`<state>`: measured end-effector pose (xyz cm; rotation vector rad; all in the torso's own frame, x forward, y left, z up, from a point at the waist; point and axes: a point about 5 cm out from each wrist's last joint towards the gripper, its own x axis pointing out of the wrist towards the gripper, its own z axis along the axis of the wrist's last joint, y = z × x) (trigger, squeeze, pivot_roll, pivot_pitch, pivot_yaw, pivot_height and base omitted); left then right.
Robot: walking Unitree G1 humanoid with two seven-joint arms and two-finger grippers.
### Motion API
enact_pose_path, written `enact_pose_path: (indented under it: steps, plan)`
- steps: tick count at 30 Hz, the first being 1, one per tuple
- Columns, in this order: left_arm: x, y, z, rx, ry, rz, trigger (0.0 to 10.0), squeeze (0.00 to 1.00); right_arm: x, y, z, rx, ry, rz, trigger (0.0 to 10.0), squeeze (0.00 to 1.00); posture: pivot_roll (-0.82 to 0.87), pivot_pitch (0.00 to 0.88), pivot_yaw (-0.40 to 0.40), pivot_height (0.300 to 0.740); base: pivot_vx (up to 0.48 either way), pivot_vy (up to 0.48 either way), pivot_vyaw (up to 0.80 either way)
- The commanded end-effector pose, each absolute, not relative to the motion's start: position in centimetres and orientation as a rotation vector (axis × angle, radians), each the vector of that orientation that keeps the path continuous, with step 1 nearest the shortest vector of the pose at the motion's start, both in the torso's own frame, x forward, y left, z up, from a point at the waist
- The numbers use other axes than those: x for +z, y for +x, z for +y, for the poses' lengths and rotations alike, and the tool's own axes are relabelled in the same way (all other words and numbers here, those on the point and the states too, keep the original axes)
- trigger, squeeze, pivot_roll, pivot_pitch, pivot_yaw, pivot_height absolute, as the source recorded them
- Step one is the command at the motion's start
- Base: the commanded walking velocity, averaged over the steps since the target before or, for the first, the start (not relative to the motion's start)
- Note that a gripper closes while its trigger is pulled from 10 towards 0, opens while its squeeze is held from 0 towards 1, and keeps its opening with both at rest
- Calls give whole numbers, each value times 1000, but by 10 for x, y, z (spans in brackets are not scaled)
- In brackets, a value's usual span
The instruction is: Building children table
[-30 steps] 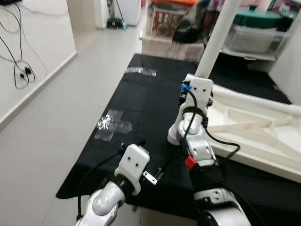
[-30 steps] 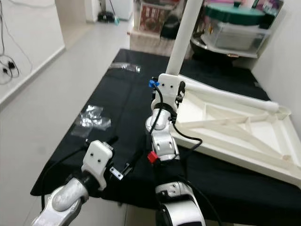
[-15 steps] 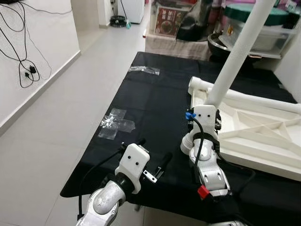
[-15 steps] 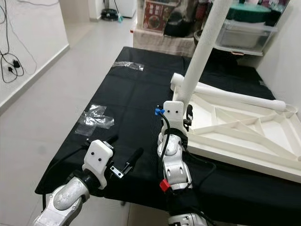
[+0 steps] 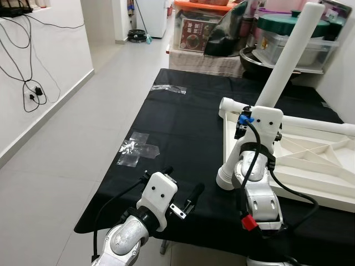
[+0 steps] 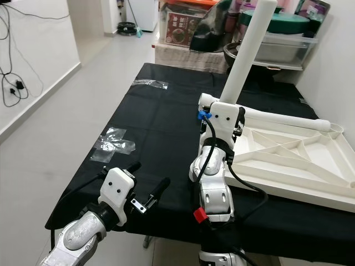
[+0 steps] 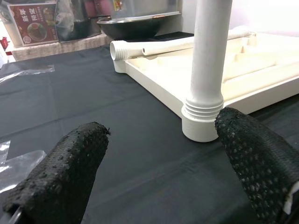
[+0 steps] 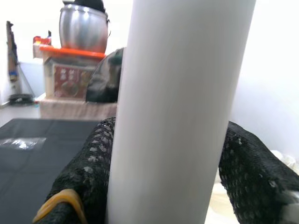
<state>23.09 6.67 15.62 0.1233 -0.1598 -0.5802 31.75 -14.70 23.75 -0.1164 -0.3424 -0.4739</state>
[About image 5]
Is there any cross-shaped clear tape piece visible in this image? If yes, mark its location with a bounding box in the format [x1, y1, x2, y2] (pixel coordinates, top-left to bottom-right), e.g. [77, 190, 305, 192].
[116, 132, 161, 167]

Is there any black tablecloth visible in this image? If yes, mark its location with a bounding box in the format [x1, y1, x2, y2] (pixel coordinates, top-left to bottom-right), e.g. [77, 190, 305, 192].
[74, 68, 355, 266]

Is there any white plastic table top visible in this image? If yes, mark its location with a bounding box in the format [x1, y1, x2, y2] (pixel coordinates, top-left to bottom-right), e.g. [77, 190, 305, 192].
[219, 100, 355, 214]

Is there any black wok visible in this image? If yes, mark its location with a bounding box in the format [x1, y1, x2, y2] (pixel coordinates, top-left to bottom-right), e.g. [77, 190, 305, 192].
[239, 45, 303, 78]

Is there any beige patterned bench cloth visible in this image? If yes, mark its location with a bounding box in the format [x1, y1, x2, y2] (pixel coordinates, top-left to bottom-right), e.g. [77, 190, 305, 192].
[168, 49, 245, 77]

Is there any clear tape strip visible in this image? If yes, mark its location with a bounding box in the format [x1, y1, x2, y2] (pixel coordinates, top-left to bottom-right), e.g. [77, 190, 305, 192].
[151, 84, 187, 95]

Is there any clear plastic storage box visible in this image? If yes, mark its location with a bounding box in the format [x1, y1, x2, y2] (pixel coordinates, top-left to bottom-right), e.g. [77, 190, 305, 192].
[252, 33, 339, 73]

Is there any black bag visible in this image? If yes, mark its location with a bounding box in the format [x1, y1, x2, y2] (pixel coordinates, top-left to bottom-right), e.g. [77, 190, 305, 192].
[204, 3, 250, 57]

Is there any storage box with orange lid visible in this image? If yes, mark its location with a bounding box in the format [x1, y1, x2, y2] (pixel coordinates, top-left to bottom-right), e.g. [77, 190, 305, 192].
[173, 0, 234, 53]

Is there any green pot lid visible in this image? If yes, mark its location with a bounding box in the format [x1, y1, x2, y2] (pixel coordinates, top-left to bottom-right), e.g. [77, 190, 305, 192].
[256, 12, 331, 39]

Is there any mop with teal head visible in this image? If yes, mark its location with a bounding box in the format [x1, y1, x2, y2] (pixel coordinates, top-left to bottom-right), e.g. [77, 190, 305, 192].
[130, 0, 153, 44]

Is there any dark metal tray with label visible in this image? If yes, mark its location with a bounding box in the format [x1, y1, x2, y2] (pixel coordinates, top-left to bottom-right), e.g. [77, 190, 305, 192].
[319, 0, 351, 39]

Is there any black round floor object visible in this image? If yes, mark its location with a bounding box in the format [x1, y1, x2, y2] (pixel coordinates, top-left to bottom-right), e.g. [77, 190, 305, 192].
[128, 29, 148, 43]

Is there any white cabinet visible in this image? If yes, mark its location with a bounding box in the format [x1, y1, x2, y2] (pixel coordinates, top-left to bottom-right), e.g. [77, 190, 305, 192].
[136, 0, 170, 39]

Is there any black power adapter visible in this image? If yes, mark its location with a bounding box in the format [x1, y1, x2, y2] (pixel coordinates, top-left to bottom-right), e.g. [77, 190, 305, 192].
[31, 86, 45, 103]

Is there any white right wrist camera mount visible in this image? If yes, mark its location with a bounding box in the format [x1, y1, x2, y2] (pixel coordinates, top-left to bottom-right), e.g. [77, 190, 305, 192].
[236, 107, 283, 167]

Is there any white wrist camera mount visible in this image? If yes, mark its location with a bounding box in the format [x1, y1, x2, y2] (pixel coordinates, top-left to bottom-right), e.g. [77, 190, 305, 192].
[236, 107, 283, 167]
[136, 172, 179, 232]

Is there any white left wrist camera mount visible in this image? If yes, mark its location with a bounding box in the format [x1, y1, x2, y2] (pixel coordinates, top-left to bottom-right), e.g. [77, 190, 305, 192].
[136, 172, 179, 232]

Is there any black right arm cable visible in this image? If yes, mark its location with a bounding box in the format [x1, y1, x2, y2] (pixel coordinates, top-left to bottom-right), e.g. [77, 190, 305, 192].
[239, 114, 321, 233]

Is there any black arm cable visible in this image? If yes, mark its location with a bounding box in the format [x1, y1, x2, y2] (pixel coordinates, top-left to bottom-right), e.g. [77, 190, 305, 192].
[239, 114, 321, 233]
[92, 176, 149, 261]

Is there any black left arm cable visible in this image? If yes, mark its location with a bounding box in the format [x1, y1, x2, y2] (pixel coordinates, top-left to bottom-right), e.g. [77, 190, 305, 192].
[92, 176, 149, 261]

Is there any black hanging wall cable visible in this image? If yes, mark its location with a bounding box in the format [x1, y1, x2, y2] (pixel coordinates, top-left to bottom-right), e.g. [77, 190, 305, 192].
[0, 14, 84, 114]

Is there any black wire rack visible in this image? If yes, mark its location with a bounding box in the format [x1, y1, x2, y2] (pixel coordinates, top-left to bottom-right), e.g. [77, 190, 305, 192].
[0, 0, 34, 17]

